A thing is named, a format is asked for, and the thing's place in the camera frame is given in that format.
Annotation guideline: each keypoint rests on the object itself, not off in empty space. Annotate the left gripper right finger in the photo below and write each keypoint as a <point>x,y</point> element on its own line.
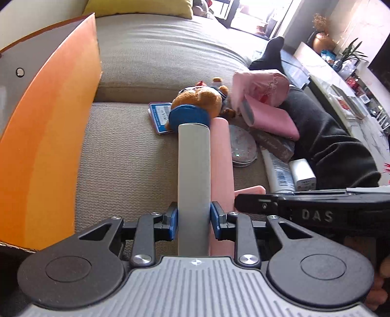
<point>242,231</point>

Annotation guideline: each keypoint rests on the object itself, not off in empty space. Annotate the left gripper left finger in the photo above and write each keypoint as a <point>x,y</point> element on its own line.
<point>146,231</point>

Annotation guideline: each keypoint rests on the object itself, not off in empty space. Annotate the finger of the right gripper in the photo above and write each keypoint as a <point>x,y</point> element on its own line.
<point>257,204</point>

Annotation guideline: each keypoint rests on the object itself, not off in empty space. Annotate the white cream tube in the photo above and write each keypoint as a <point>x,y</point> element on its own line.
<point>278,173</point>

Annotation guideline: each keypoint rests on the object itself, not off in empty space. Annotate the round silver compact mirror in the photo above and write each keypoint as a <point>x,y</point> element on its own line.
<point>243,147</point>

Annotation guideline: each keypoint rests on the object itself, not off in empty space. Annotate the white charger block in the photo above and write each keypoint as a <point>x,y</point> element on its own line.
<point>302,174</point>

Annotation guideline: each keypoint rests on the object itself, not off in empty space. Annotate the silver bar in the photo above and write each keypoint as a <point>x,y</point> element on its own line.
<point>194,190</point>

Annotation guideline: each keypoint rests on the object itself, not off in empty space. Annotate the brown teddy bear plush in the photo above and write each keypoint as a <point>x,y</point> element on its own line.
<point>200,104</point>

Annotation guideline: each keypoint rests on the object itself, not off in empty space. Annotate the person's right hand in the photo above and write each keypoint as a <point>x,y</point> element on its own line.
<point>378,295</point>

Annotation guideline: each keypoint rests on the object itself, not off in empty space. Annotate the pink long case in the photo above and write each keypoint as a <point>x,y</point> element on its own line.
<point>222,181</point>

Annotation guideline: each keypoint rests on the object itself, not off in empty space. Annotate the person's leg black trousers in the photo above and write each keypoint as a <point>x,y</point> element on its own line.
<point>337,159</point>

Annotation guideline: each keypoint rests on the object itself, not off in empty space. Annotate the beige sofa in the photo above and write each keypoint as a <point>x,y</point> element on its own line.
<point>126,168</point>

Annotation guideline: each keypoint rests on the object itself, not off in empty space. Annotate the dark brown small box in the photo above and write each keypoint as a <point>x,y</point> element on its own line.
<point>280,147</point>

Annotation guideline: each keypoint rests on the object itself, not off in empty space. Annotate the white marble table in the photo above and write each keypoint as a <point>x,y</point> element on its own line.
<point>337,98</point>

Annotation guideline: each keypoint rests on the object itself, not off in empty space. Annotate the blue card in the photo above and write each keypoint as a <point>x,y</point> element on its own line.
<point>159,114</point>

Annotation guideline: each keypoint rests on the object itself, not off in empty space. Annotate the black sock foot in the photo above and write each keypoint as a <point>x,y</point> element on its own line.
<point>272,55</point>

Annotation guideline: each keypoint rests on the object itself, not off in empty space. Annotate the potted green plant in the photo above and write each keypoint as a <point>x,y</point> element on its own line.
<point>351,52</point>

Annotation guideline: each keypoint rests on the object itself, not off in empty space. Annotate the orange cardboard box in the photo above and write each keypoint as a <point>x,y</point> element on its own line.
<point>48,82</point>

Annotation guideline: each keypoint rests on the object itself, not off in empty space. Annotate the copper vase dried flowers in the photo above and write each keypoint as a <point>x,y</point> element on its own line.
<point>322,40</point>

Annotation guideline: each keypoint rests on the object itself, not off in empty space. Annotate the yellow cushion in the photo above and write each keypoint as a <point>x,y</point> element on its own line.
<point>104,8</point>

